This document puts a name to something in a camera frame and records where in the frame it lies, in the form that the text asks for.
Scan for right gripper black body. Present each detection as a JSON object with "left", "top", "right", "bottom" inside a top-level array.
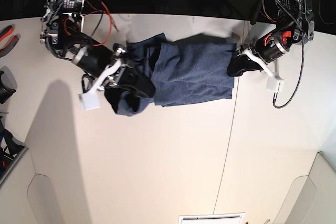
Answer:
[{"left": 70, "top": 44, "right": 132, "bottom": 96}]

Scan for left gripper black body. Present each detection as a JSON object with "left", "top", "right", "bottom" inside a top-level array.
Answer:
[{"left": 238, "top": 35, "right": 292, "bottom": 65}]

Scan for blue grey t-shirt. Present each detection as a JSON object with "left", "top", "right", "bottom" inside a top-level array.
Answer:
[{"left": 104, "top": 34, "right": 237, "bottom": 116}]

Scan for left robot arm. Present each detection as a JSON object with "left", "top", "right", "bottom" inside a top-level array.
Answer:
[{"left": 227, "top": 0, "right": 314, "bottom": 77}]

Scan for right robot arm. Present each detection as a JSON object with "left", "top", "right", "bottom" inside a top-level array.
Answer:
[{"left": 40, "top": 0, "right": 155, "bottom": 100}]

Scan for black round object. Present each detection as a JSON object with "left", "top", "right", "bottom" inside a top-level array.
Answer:
[{"left": 1, "top": 66, "right": 18, "bottom": 104}]

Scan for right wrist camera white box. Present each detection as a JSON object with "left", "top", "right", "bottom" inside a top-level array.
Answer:
[{"left": 79, "top": 92, "right": 100, "bottom": 111}]

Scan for braided camera cable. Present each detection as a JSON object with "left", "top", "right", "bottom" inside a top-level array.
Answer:
[{"left": 262, "top": 0, "right": 307, "bottom": 109}]

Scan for red handled pliers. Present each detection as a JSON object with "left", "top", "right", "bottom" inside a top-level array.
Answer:
[{"left": 1, "top": 24, "right": 21, "bottom": 58}]

